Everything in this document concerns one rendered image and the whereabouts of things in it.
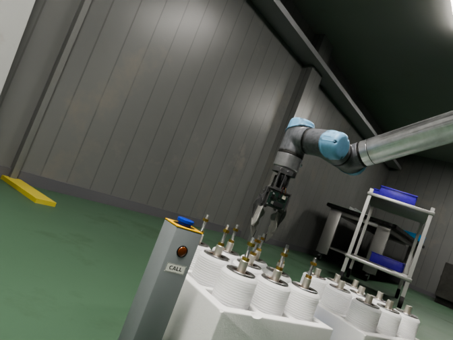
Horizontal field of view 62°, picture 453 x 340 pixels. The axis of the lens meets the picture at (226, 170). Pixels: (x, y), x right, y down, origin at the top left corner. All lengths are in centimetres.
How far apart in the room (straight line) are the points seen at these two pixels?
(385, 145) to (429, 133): 11
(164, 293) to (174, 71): 267
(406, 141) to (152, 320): 75
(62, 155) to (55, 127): 21
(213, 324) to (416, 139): 66
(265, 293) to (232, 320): 14
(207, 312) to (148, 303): 13
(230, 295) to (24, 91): 213
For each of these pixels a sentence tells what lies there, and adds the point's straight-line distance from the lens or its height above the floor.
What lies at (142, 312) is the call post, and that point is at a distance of 88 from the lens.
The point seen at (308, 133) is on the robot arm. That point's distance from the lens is 105.
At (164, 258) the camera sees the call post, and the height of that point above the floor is 24.
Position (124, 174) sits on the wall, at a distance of 321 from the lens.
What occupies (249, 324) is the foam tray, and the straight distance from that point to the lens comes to 93.
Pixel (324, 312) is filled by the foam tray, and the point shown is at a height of 17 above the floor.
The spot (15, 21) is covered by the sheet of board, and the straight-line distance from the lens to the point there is 238.
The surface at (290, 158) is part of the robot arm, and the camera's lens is 106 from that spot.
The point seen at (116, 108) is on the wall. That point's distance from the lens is 305.
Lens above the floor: 41
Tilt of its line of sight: 4 degrees up
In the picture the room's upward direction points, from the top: 21 degrees clockwise
